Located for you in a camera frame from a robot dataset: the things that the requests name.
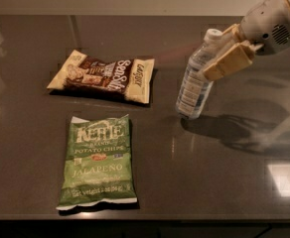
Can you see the green jalapeno chip bag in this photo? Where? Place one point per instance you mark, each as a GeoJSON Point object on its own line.
{"type": "Point", "coordinates": [98, 164]}

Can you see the clear blue plastic water bottle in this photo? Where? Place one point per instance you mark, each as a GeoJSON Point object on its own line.
{"type": "Point", "coordinates": [195, 88]}

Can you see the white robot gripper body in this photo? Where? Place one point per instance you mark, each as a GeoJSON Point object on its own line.
{"type": "Point", "coordinates": [266, 23]}

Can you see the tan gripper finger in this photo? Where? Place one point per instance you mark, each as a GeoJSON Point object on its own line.
{"type": "Point", "coordinates": [236, 58]}
{"type": "Point", "coordinates": [230, 40]}

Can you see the brown sea salt snack bag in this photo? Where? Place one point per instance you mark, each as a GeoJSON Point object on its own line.
{"type": "Point", "coordinates": [128, 79]}

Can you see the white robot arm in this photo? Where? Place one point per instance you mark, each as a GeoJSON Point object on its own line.
{"type": "Point", "coordinates": [263, 31]}

